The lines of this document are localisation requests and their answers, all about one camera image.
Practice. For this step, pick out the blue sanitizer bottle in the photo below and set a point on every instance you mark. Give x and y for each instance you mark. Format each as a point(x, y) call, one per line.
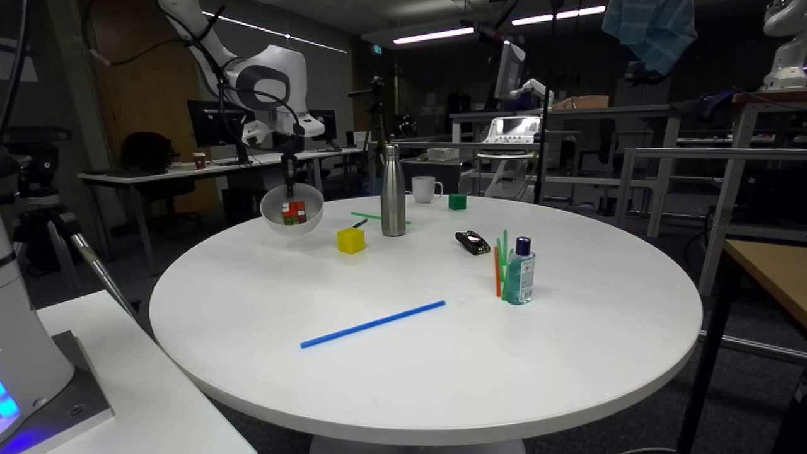
point(519, 273)

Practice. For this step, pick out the stainless steel water bottle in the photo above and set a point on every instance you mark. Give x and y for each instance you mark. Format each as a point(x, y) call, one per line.
point(392, 196)

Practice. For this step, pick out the black computer monitor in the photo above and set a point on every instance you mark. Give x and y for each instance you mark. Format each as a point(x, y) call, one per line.
point(219, 124)

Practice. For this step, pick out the black camera tripod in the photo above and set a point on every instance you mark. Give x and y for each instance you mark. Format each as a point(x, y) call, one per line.
point(98, 271)

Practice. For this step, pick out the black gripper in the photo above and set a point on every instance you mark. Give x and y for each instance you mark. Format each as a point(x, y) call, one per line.
point(288, 153)

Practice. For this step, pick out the white ceramic bowl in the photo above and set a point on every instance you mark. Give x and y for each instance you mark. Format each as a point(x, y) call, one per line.
point(269, 208)

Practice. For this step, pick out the wooden side table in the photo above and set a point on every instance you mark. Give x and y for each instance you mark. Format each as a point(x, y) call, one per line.
point(780, 271)

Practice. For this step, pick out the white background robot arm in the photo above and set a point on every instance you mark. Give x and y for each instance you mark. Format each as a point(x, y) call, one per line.
point(786, 21)

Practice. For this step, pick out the blue straw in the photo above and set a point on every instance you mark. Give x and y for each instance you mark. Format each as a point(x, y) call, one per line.
point(372, 324)

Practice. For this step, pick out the green straw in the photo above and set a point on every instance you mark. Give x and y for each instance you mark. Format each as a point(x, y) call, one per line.
point(503, 263)

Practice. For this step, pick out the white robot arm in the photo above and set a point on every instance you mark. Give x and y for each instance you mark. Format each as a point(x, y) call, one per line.
point(269, 84)

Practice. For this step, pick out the metal frame workbench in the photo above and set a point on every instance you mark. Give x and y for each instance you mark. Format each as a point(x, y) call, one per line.
point(735, 157)

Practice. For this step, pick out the yellow cube block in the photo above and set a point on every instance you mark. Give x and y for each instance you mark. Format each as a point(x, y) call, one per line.
point(351, 240)

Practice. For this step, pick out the orange straw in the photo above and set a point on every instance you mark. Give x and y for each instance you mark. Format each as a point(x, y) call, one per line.
point(496, 282)

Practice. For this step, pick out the green cube block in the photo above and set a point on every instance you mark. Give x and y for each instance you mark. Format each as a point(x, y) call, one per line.
point(456, 204)

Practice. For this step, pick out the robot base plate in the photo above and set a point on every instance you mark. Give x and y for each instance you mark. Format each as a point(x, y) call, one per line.
point(75, 408)

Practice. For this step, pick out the black brush head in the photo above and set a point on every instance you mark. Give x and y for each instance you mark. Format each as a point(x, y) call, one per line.
point(472, 243)

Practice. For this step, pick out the blue hanging cloth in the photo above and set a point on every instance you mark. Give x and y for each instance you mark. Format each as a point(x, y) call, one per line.
point(653, 31)

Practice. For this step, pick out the small rubik's cube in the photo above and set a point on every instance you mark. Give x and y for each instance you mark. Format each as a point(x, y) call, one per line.
point(293, 214)

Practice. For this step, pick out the white ceramic mug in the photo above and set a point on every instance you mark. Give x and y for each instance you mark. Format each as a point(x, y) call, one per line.
point(423, 187)

